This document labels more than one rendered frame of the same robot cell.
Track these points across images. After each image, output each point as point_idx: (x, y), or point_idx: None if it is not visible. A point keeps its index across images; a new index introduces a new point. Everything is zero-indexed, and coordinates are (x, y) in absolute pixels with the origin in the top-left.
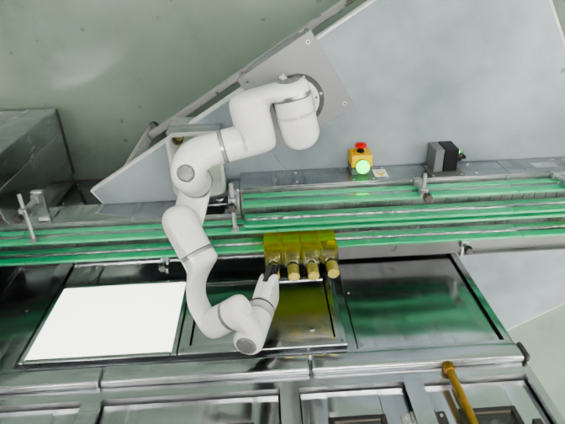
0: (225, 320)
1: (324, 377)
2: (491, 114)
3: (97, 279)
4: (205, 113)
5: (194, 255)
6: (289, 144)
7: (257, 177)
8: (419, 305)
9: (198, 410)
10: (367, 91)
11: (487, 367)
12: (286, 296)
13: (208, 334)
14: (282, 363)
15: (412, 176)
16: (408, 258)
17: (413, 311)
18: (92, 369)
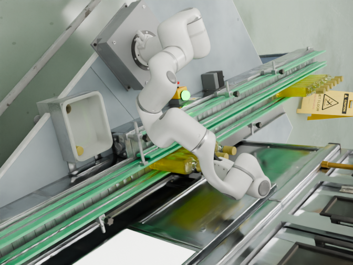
0: (251, 171)
1: (289, 203)
2: (220, 50)
3: None
4: (72, 84)
5: (207, 134)
6: (199, 53)
7: (125, 126)
8: (267, 161)
9: (260, 263)
10: None
11: (333, 157)
12: (205, 193)
13: (241, 192)
14: (264, 209)
15: (210, 93)
16: None
17: (269, 164)
18: None
